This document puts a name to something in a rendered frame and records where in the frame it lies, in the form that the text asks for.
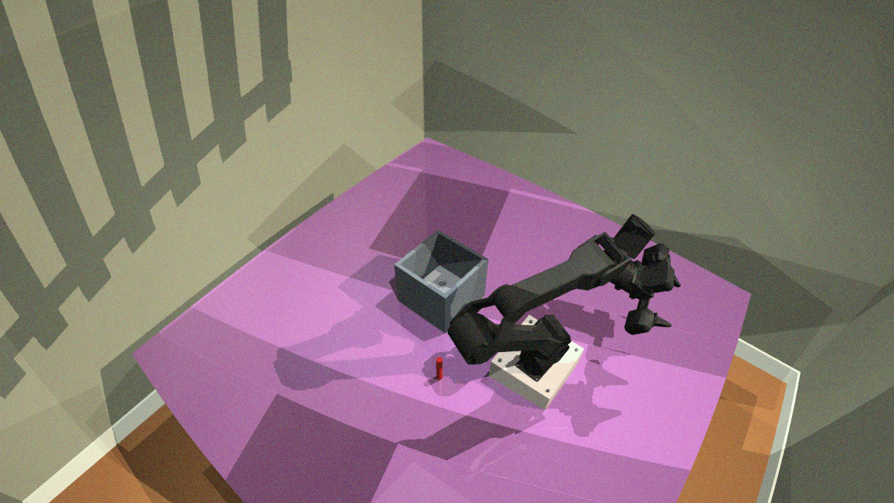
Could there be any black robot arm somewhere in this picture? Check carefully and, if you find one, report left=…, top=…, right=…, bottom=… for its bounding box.
left=448, top=214, right=675, bottom=382

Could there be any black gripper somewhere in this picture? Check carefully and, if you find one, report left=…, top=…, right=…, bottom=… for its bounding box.
left=614, top=243, right=672, bottom=335

